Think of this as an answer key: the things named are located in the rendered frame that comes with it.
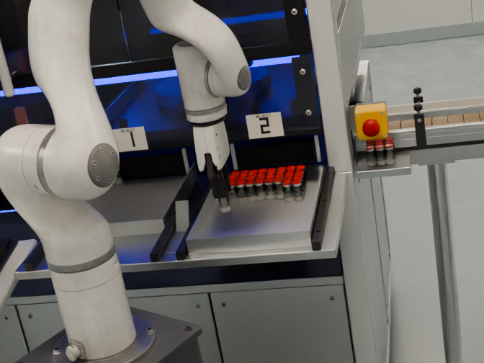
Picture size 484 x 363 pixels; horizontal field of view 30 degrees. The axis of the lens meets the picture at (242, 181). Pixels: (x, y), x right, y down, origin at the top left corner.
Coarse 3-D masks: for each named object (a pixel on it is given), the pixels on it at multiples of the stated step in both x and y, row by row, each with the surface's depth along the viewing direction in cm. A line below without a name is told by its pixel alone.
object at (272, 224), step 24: (312, 192) 208; (216, 216) 205; (240, 216) 202; (264, 216) 200; (288, 216) 198; (312, 216) 188; (192, 240) 187; (216, 240) 186; (240, 240) 185; (264, 240) 184; (288, 240) 184
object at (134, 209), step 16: (176, 176) 232; (192, 176) 227; (112, 192) 229; (128, 192) 227; (144, 192) 226; (160, 192) 224; (176, 192) 213; (96, 208) 221; (112, 208) 219; (128, 208) 218; (144, 208) 216; (160, 208) 214; (112, 224) 202; (128, 224) 202; (144, 224) 201; (160, 224) 200
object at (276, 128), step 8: (272, 112) 213; (280, 112) 213; (248, 120) 215; (256, 120) 215; (264, 120) 214; (272, 120) 214; (280, 120) 214; (248, 128) 216; (256, 128) 216; (264, 128) 215; (272, 128) 215; (280, 128) 215; (256, 136) 216; (264, 136) 216; (272, 136) 216
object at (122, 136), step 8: (128, 128) 221; (136, 128) 221; (120, 136) 222; (128, 136) 222; (136, 136) 222; (144, 136) 221; (120, 144) 223; (128, 144) 223; (136, 144) 222; (144, 144) 222
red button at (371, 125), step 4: (368, 120) 208; (372, 120) 207; (376, 120) 208; (364, 124) 208; (368, 124) 207; (372, 124) 207; (376, 124) 207; (364, 128) 208; (368, 128) 207; (372, 128) 207; (376, 128) 207; (364, 132) 208; (368, 132) 208; (372, 132) 208; (376, 132) 208; (368, 136) 209; (372, 136) 208
